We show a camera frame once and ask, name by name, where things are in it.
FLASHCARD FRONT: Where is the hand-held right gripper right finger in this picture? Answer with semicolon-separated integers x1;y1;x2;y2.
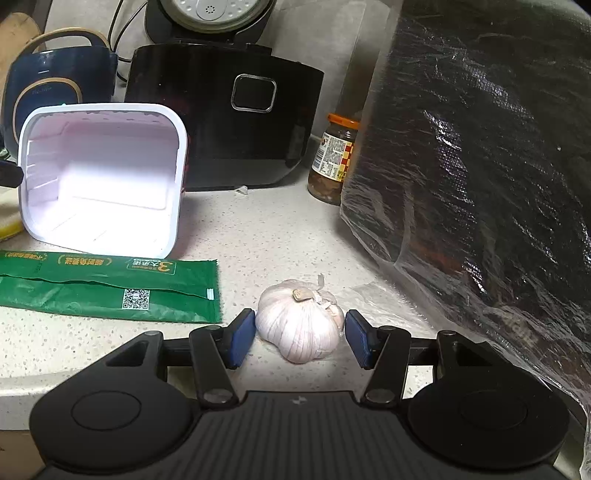
345;309;491;408

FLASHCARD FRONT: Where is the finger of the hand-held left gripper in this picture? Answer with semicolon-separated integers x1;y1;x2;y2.
0;161;25;188

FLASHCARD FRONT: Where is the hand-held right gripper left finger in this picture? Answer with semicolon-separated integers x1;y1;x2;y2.
106;308;257;409

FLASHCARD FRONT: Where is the white garlic bulb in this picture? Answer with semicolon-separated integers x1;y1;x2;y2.
255;273;346;365

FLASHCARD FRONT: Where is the white and red plastic tub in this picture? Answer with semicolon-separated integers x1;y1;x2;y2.
17;102;189;259

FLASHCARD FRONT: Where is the green snack packet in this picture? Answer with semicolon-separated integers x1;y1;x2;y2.
0;249;223;324

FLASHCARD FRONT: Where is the large plastic-wrapped black appliance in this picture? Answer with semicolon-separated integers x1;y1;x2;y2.
339;0;591;418

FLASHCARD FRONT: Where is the yellow sponge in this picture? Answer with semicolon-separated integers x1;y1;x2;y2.
0;188;25;243

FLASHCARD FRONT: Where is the small blue electric cooker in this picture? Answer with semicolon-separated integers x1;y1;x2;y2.
0;28;120;158

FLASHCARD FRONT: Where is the wooden cutting board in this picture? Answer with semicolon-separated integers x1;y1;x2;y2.
0;11;45;118

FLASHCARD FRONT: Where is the glass sauce jar orange lid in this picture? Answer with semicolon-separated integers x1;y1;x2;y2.
308;113;361;206

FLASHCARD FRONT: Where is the black rice cooker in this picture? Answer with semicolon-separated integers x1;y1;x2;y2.
124;0;326;193

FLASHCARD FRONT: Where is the black power cable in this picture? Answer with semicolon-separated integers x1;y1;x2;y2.
108;0;141;88

